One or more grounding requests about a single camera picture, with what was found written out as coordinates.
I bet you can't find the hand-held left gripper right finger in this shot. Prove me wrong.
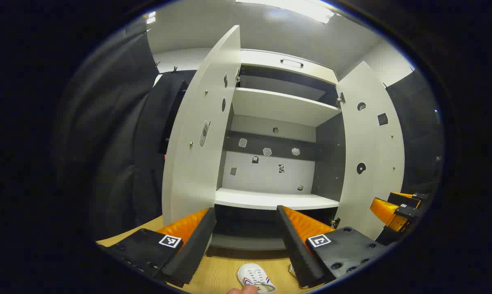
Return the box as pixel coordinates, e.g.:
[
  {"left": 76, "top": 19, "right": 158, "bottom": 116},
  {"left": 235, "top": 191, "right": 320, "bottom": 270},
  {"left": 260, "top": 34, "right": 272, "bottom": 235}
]
[{"left": 275, "top": 205, "right": 387, "bottom": 289}]

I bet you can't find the white shoe cabinet door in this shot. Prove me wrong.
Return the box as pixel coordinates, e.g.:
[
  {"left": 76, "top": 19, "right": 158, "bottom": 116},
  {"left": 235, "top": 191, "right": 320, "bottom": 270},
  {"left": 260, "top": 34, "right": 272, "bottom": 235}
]
[
  {"left": 162, "top": 24, "right": 242, "bottom": 227},
  {"left": 334, "top": 61, "right": 406, "bottom": 241}
]

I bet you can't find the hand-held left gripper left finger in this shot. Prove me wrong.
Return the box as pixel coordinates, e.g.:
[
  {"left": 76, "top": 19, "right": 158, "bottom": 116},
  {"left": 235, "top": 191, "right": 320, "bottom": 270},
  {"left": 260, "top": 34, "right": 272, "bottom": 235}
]
[{"left": 97, "top": 207, "right": 217, "bottom": 288}]

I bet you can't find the black backdrop cloth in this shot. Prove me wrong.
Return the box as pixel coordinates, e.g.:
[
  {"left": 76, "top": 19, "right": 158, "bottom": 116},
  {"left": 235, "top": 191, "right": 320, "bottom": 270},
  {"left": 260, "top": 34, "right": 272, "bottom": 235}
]
[{"left": 54, "top": 24, "right": 445, "bottom": 241}]

